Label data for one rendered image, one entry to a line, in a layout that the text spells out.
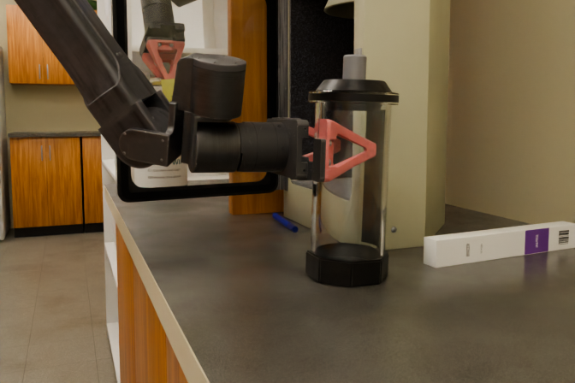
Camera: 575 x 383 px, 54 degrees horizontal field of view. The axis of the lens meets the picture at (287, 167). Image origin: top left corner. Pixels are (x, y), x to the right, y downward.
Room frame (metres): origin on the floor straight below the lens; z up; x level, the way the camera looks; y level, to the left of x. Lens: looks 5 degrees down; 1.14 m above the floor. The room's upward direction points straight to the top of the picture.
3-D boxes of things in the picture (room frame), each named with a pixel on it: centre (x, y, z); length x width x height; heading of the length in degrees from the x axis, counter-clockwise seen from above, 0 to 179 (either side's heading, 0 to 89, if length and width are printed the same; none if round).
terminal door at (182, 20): (1.03, 0.16, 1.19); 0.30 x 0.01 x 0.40; 117
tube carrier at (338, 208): (0.69, -0.08, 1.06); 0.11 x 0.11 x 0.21
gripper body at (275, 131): (0.65, 0.03, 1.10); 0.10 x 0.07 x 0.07; 21
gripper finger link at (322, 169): (0.65, -0.05, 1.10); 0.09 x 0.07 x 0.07; 111
